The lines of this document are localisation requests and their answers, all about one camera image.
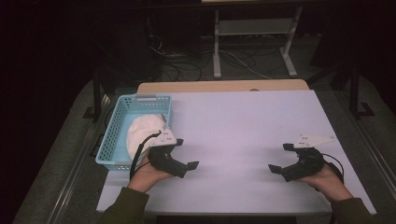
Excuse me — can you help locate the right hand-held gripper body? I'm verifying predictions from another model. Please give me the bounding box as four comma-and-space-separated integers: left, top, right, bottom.
289, 133, 336, 183

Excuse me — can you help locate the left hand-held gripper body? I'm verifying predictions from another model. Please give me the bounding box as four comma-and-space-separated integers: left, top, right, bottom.
147, 128, 180, 176

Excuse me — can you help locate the white cloth bag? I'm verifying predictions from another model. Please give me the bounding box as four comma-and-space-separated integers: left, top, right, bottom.
125, 113, 169, 161

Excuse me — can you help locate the light blue plastic basket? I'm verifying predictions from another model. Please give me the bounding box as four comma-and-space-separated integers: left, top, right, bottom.
94, 93, 173, 172

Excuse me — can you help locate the person's left hand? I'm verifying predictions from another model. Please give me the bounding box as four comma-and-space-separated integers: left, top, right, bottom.
128, 154, 174, 194

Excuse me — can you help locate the person's right hand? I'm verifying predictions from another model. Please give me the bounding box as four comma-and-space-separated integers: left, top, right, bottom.
297, 163, 355, 203

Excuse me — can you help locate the white cover board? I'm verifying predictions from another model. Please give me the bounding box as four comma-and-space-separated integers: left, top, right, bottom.
96, 90, 377, 217

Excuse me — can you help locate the wooden table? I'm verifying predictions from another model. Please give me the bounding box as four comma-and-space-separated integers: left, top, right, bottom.
136, 78, 310, 94

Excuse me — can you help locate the black metal stand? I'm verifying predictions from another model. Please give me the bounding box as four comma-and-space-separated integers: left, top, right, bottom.
82, 66, 105, 123
347, 60, 376, 120

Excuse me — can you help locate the white metal stand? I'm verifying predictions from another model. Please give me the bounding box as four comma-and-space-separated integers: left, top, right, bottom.
212, 6, 304, 79

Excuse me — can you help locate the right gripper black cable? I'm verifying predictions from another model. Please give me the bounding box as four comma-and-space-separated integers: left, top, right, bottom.
321, 153, 345, 185

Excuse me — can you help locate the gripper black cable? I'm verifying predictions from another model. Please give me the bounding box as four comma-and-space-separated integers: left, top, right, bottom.
321, 153, 345, 185
129, 131, 163, 181

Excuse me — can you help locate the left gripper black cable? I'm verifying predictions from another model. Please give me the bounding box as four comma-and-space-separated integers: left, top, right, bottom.
129, 131, 163, 181

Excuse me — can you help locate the grey metal floor rail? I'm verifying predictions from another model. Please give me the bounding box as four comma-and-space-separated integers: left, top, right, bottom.
46, 92, 115, 224
334, 90, 396, 190

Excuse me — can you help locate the tangle of black floor cables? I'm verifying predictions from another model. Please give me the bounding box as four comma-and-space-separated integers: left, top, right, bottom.
148, 32, 281, 82

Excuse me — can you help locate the white floor cable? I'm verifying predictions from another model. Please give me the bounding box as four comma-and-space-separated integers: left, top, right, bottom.
202, 49, 273, 80

